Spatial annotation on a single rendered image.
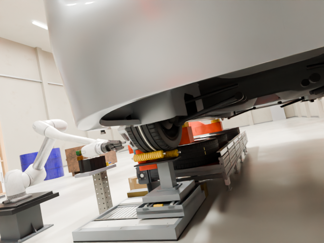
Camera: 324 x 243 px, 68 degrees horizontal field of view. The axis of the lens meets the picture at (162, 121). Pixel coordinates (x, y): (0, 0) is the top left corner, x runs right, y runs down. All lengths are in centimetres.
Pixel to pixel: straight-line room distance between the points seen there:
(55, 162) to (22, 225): 561
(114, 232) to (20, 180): 115
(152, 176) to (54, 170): 603
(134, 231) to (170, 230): 26
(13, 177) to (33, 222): 44
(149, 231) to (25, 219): 130
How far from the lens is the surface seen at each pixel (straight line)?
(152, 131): 165
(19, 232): 258
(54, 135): 221
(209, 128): 421
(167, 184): 193
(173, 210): 173
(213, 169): 240
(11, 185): 261
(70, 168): 737
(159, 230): 165
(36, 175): 269
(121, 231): 179
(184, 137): 231
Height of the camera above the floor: 65
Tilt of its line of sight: 3 degrees up
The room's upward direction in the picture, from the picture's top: 11 degrees counter-clockwise
